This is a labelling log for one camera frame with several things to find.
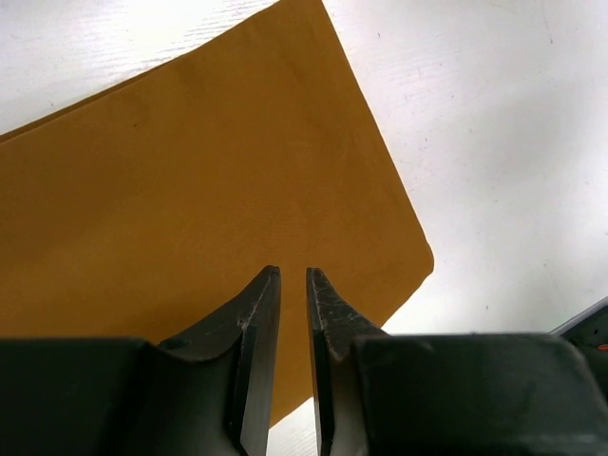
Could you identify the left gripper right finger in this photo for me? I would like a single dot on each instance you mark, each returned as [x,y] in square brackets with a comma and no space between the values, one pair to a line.
[449,394]

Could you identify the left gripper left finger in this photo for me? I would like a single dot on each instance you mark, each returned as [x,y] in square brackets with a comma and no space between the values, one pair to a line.
[207,390]

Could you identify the brown trousers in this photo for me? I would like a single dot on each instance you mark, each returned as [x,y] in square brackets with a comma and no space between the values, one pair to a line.
[140,210]

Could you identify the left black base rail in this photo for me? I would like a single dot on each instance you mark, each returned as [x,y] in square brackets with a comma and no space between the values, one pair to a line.
[587,329]

